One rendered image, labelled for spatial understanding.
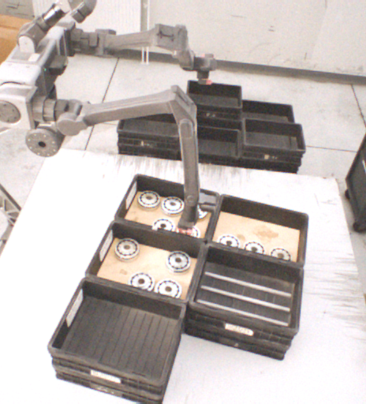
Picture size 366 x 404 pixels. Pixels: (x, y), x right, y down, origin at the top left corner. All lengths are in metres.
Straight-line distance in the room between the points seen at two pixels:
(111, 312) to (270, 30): 3.53
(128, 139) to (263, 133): 0.93
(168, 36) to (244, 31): 3.02
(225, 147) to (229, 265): 1.44
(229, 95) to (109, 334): 2.25
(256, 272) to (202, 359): 0.40
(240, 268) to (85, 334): 0.66
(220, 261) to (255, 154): 1.21
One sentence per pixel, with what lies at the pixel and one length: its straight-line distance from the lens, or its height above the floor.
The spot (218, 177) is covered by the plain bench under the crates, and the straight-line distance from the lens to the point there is 2.48.
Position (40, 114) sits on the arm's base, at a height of 1.46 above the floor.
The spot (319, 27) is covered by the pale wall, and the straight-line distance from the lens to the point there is 4.78.
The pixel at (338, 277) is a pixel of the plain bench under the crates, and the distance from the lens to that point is 2.20.
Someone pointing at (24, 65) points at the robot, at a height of 1.53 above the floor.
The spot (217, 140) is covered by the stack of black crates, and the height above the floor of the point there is 0.38.
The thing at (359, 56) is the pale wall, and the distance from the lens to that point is 5.00.
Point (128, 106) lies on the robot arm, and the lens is 1.48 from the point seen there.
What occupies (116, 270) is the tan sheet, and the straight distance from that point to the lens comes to 1.87.
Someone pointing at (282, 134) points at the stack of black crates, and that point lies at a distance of 3.23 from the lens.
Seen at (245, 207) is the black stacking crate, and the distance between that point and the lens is 2.07.
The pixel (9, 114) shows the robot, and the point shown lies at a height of 1.45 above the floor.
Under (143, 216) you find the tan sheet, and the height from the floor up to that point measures 0.83.
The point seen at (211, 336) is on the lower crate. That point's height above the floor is 0.74.
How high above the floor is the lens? 2.35
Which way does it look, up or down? 45 degrees down
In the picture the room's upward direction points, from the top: 7 degrees clockwise
